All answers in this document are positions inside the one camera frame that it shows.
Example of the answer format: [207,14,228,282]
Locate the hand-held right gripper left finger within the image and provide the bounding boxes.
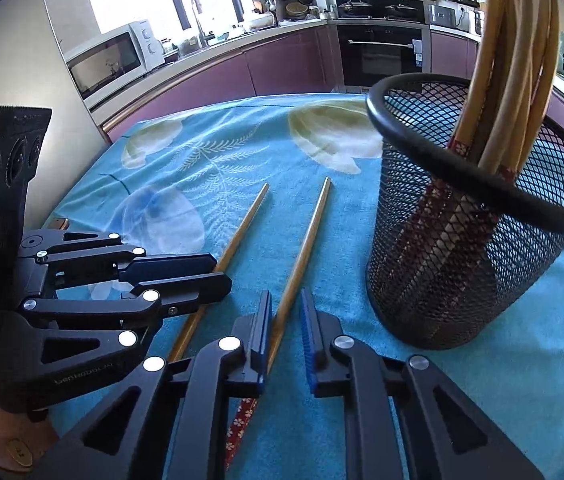
[49,289,274,480]

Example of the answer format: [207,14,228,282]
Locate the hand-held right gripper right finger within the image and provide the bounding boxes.
[300,288,547,480]

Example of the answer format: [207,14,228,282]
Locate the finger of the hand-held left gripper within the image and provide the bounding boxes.
[19,229,219,284]
[0,273,233,413]

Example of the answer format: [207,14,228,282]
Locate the red-handled wooden chopstick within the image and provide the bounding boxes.
[167,183,270,363]
[223,176,333,471]

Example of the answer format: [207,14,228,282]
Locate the black mesh utensil holder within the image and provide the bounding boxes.
[365,73,564,351]

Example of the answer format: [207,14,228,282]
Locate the bunch of wooden chopsticks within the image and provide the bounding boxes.
[397,0,562,281]

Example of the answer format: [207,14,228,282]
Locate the blue floral tablecloth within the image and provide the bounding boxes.
[37,92,564,480]

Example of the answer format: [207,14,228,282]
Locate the white microwave oven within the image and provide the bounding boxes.
[64,21,167,101]

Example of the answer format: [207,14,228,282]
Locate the purple kitchen cabinets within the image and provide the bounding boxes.
[89,25,564,143]

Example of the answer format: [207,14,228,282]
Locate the metal kitchen faucet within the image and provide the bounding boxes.
[189,0,209,46]

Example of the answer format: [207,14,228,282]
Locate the black built-in oven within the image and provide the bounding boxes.
[336,22,431,93]

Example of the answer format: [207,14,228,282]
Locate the silver countertop appliance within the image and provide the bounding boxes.
[429,2,463,28]

